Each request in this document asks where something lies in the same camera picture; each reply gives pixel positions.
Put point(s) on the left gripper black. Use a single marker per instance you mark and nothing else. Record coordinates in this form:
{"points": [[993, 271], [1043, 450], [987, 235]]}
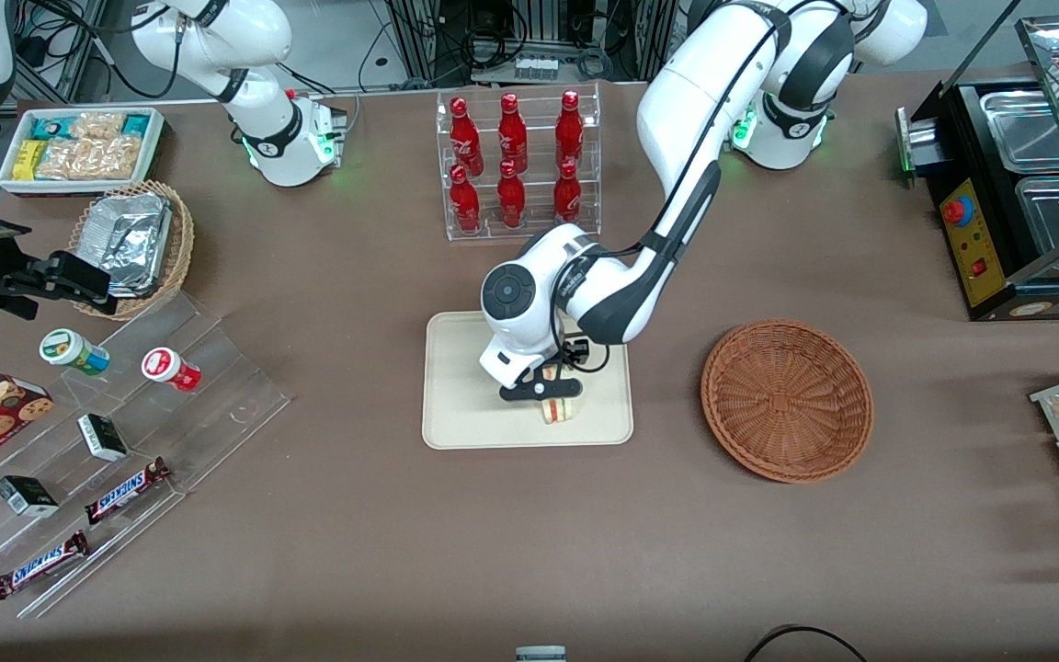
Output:
{"points": [[572, 353]]}

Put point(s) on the triangle sandwich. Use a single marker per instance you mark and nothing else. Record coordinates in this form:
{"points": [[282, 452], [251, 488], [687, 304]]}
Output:
{"points": [[562, 410]]}

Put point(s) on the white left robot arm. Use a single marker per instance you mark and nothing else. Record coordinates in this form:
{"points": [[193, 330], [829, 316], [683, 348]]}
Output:
{"points": [[704, 92]]}

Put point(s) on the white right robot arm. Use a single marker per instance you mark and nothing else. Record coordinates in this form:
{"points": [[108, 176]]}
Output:
{"points": [[263, 37]]}

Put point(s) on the cream plastic tray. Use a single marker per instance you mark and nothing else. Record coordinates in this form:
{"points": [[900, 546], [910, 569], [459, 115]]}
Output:
{"points": [[465, 405]]}

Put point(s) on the light wicker basket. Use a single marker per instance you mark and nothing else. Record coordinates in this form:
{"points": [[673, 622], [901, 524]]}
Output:
{"points": [[180, 248]]}

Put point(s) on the round brown wicker basket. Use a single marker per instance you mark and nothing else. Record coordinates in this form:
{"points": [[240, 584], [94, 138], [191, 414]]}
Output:
{"points": [[787, 400]]}

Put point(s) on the silver foil containers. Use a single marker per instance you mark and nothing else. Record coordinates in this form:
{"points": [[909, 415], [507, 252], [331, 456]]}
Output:
{"points": [[130, 239]]}

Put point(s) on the green lid cup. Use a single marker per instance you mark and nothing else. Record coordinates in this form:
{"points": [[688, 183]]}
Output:
{"points": [[70, 349]]}

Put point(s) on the red lid cup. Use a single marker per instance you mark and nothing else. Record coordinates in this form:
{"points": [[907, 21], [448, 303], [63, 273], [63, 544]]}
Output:
{"points": [[166, 366]]}

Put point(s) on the clear bag of crackers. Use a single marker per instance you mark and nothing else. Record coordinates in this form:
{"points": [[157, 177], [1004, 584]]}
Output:
{"points": [[93, 158]]}

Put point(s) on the white snack bin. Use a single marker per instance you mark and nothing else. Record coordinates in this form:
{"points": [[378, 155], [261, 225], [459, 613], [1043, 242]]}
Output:
{"points": [[5, 175]]}

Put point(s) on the yellow snack packet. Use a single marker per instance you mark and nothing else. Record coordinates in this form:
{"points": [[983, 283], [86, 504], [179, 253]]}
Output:
{"points": [[29, 159]]}

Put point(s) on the small black box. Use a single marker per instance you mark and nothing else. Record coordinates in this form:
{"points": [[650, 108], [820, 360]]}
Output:
{"points": [[103, 438], [27, 496]]}

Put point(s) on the clear acrylic bottle rack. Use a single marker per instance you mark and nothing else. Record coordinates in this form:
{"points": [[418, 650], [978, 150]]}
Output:
{"points": [[539, 230]]}

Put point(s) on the clear acrylic stepped stand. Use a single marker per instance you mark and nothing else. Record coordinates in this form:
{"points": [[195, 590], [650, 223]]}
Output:
{"points": [[217, 395]]}

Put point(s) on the red soda bottle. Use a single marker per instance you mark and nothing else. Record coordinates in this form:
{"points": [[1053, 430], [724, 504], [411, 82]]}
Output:
{"points": [[511, 200], [464, 138], [569, 129], [465, 204], [567, 198], [512, 133]]}

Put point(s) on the Snickers bar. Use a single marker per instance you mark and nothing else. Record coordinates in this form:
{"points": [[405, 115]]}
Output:
{"points": [[125, 492], [40, 564]]}

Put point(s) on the small grey white object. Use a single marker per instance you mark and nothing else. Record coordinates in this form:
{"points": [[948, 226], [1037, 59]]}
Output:
{"points": [[540, 655]]}

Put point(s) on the white power strip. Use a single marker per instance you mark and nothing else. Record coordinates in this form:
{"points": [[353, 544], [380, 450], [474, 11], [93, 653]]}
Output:
{"points": [[536, 68]]}

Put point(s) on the metal equipment rack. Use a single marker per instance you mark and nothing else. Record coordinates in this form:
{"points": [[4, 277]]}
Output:
{"points": [[539, 18]]}

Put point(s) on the red emergency button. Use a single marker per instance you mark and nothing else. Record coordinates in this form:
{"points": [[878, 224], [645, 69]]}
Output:
{"points": [[958, 211]]}

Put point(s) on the black food warmer machine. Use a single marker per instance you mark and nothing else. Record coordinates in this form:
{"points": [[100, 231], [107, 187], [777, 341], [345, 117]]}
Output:
{"points": [[998, 184]]}

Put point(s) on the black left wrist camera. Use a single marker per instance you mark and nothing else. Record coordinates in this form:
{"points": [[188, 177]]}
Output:
{"points": [[575, 351]]}

